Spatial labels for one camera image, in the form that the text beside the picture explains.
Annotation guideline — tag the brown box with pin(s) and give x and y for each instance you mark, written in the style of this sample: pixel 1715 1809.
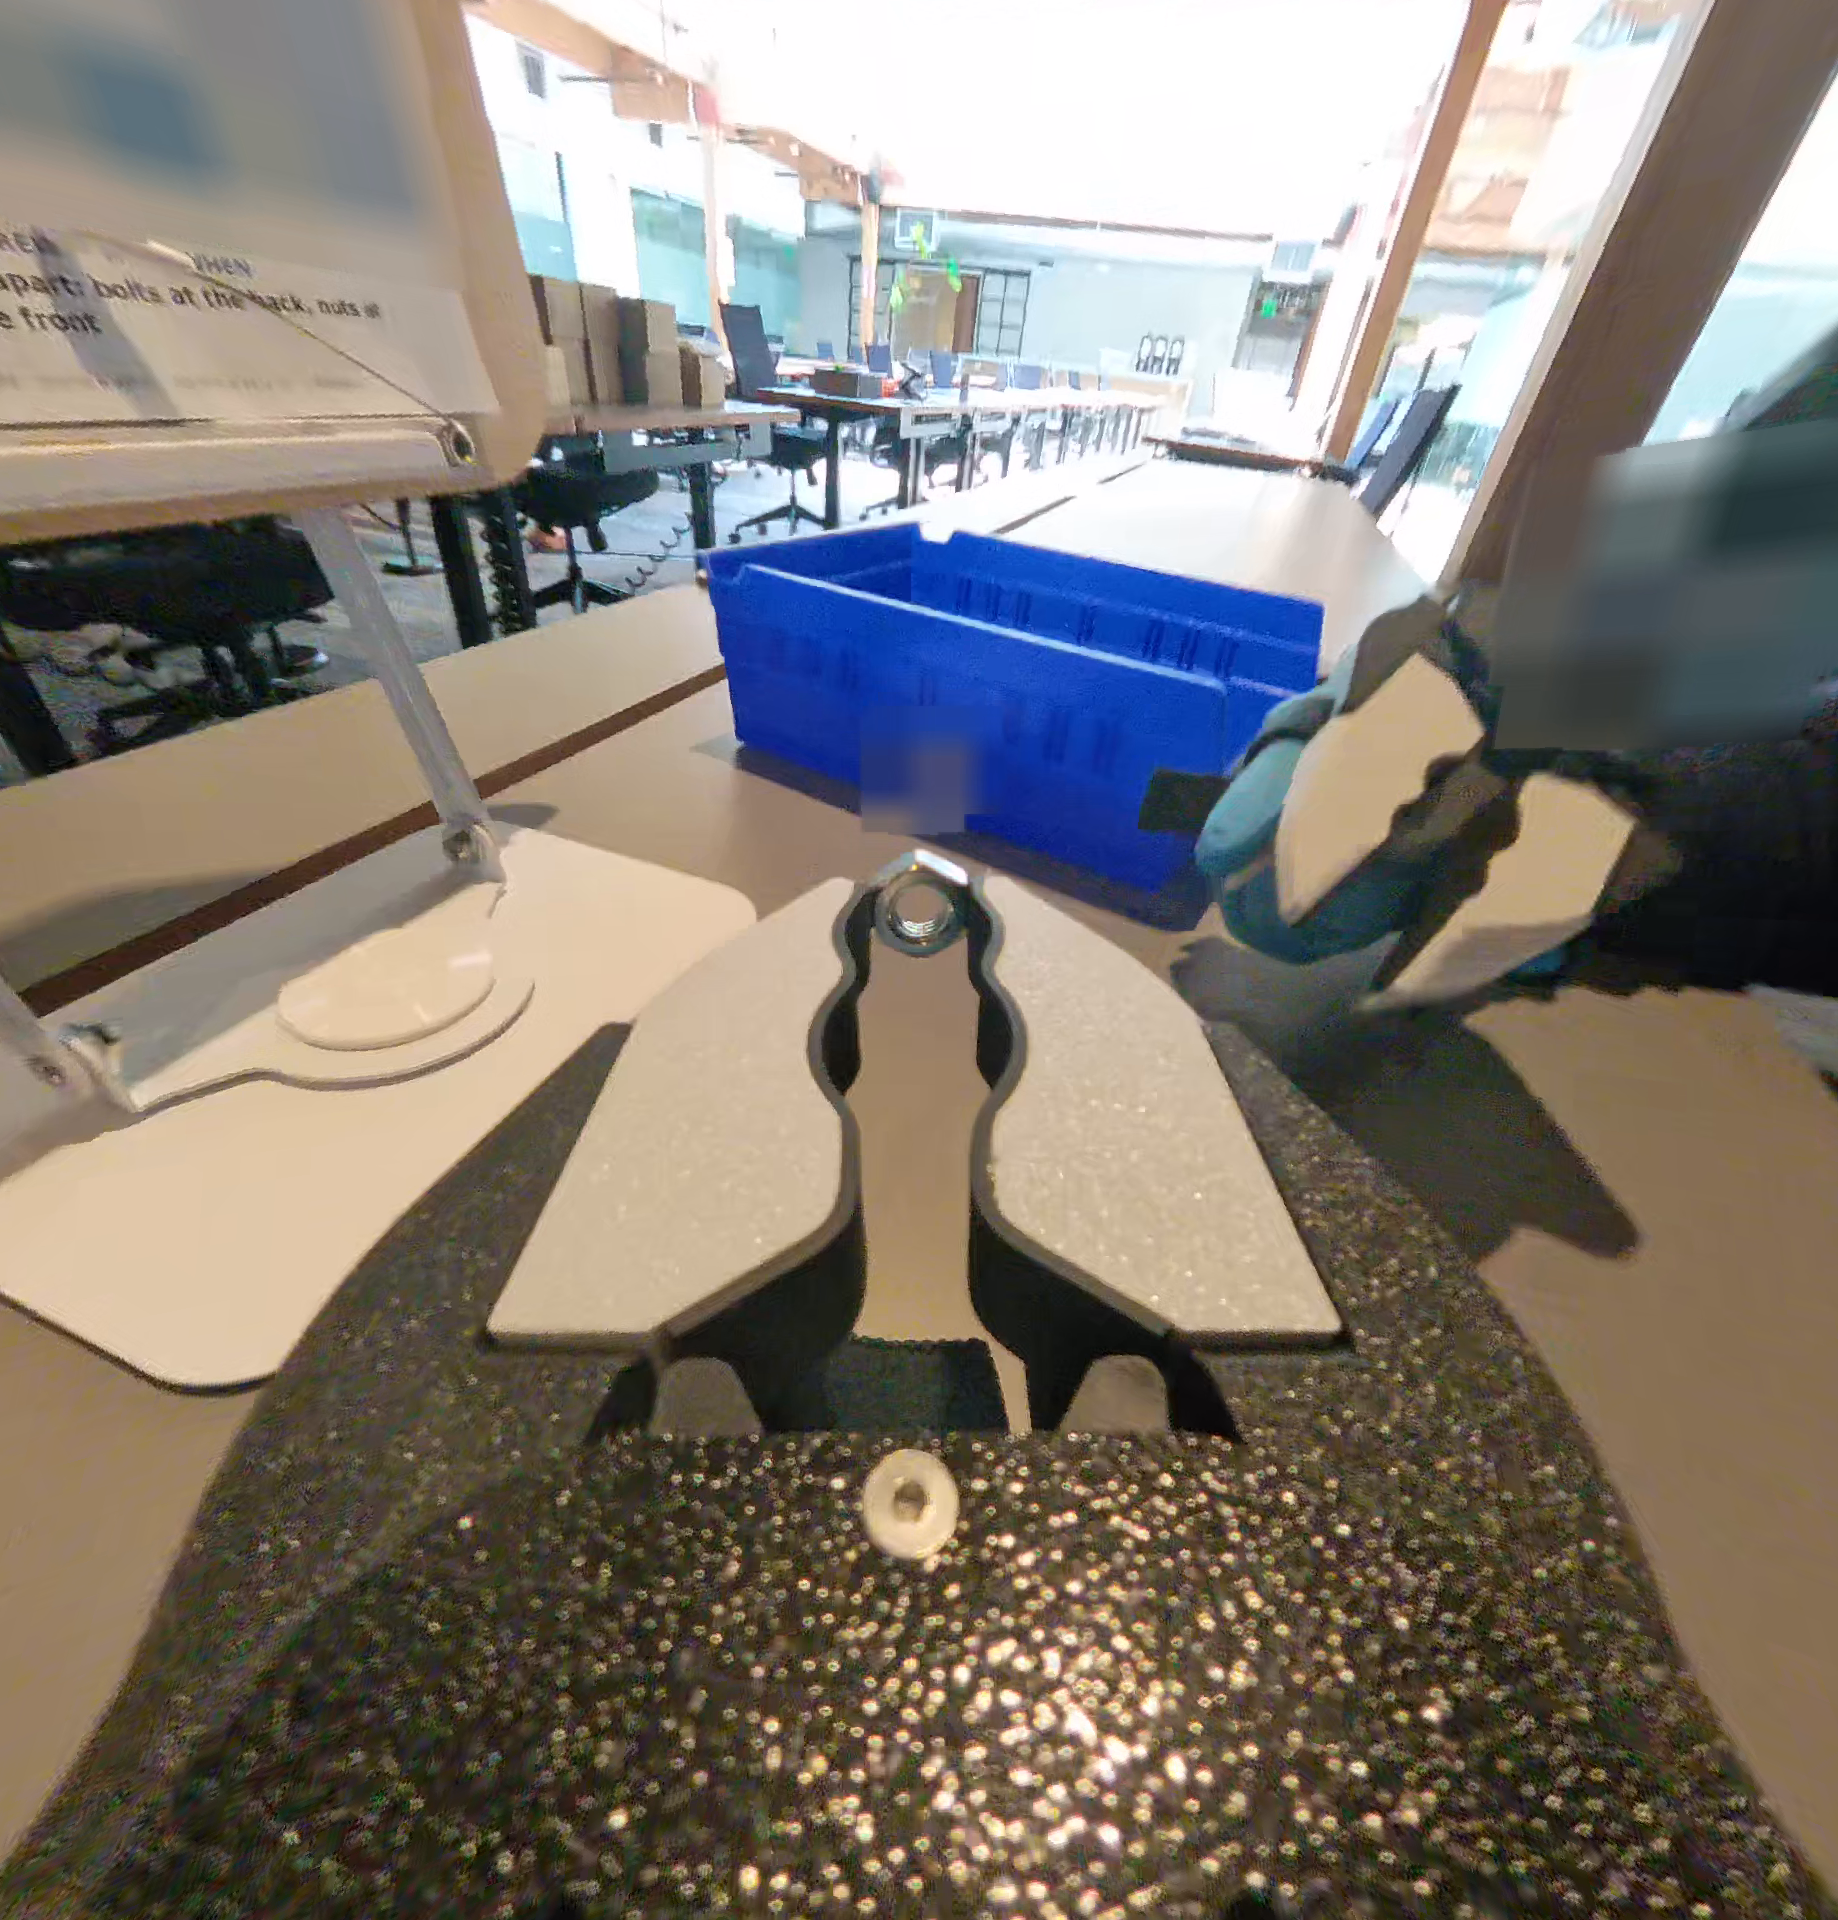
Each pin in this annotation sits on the brown box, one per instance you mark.
pixel 860 386

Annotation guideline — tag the blue plastic bin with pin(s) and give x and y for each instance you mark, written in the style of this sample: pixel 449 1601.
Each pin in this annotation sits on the blue plastic bin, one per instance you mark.
pixel 1010 645

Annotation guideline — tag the person's right hand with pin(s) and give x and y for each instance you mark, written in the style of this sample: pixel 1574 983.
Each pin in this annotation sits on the person's right hand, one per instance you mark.
pixel 1242 855

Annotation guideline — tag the wide wooden column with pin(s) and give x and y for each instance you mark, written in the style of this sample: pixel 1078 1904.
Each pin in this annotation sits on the wide wooden column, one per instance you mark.
pixel 1654 226

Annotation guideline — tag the silver hex nut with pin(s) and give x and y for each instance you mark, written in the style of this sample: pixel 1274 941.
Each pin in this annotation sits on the silver hex nut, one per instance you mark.
pixel 950 922

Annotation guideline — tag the white sign stand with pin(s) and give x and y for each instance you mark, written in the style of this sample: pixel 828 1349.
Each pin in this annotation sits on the white sign stand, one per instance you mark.
pixel 334 1141

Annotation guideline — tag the stack of cardboard boxes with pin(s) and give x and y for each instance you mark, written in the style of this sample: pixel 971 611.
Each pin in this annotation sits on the stack of cardboard boxes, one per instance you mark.
pixel 620 336

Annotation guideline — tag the black office chair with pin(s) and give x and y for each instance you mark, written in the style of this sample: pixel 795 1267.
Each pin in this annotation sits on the black office chair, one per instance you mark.
pixel 754 360
pixel 590 495
pixel 141 586

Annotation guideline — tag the slim wooden beam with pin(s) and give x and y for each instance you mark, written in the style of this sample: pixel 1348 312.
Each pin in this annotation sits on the slim wooden beam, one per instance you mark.
pixel 1422 196

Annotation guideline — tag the blue office chair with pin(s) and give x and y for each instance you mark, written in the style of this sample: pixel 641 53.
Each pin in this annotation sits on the blue office chair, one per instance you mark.
pixel 1407 441

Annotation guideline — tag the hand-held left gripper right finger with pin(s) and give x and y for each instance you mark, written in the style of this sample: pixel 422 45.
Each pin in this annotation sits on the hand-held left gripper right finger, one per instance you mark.
pixel 1144 1155

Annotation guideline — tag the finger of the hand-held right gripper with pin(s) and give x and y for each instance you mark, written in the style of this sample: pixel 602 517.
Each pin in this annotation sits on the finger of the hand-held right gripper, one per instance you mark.
pixel 1564 862
pixel 1370 781

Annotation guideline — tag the white paper sheet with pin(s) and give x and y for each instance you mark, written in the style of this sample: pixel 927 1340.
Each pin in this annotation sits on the white paper sheet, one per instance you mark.
pixel 259 345

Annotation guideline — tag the desk under cardboard boxes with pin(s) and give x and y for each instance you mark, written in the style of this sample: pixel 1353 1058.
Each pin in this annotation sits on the desk under cardboard boxes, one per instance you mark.
pixel 665 415

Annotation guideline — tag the long row of desks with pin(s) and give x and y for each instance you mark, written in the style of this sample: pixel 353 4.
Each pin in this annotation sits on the long row of desks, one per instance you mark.
pixel 1010 401

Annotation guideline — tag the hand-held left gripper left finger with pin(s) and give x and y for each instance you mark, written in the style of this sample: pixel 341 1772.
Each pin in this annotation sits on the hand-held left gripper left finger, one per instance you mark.
pixel 710 1141

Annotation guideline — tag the wooden sign board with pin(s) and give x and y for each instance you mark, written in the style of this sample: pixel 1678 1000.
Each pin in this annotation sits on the wooden sign board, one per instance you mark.
pixel 485 300

